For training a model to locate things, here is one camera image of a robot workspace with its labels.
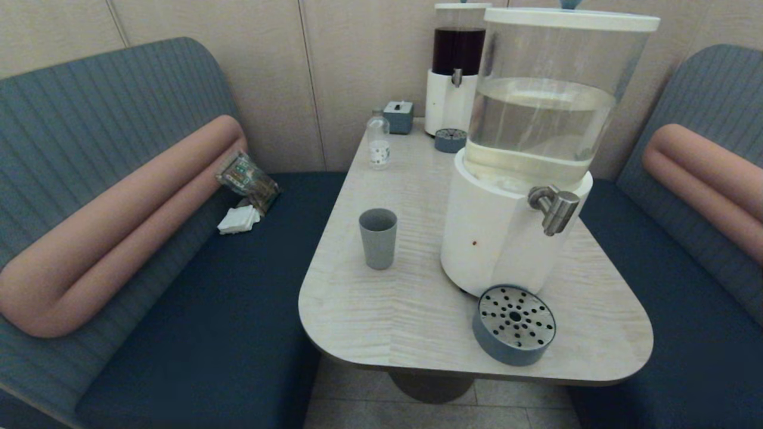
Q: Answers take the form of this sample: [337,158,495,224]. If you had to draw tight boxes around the grey plastic cup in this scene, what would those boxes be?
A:
[358,208,398,271]

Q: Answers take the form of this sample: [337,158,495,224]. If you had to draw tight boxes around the steel water dispenser tap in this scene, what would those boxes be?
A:
[528,185,580,237]

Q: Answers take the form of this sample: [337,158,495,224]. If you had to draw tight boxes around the clear plastic bottle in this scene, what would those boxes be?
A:
[366,108,391,171]

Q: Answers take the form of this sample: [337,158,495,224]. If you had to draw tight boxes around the blue-grey tissue box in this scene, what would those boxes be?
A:
[383,100,414,135]

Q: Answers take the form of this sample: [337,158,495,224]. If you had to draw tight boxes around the small blue steel drip tray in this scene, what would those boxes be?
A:
[434,128,469,154]

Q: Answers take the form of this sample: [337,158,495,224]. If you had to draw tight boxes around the clear water dispenser white base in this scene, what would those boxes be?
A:
[440,0,661,299]

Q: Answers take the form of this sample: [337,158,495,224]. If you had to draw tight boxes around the dark drink dispenser white base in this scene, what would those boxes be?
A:
[424,2,492,138]

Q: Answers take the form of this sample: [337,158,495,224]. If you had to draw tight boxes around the clear green snack packet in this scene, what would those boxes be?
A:
[216,150,281,214]

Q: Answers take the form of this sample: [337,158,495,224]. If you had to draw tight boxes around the white folded napkins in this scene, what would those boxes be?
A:
[217,206,261,235]

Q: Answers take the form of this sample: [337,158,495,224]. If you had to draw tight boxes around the large blue steel drip tray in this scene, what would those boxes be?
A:
[472,284,557,366]

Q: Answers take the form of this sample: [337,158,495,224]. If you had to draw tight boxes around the blue ribbed booth sofa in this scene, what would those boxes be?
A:
[566,43,763,429]
[0,37,346,429]

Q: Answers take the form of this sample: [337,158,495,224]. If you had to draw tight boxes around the pink bolster cushion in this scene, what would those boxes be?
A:
[0,115,248,338]
[643,123,763,266]

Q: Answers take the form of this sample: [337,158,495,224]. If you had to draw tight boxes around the bronze table pedestal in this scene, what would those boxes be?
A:
[389,371,476,404]

